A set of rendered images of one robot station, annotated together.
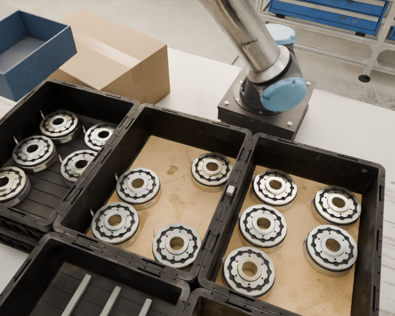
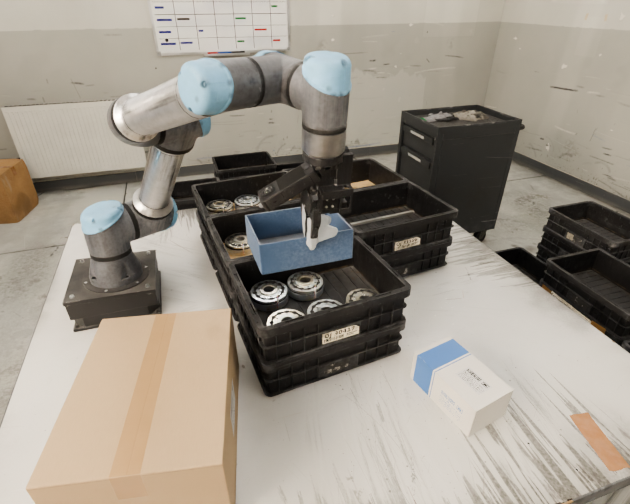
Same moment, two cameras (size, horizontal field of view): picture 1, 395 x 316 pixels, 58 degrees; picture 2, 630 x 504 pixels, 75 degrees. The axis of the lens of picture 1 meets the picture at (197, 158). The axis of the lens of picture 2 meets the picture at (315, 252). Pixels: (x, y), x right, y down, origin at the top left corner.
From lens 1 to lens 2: 1.56 m
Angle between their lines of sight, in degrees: 90
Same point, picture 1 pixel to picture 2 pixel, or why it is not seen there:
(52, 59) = (279, 225)
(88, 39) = (140, 390)
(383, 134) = not seen: hidden behind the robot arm
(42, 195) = (343, 293)
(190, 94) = not seen: hidden behind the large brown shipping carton
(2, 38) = (294, 254)
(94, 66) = (197, 337)
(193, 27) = not seen: outside the picture
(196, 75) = (67, 379)
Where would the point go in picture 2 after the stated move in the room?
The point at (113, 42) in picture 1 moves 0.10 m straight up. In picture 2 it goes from (131, 361) to (119, 324)
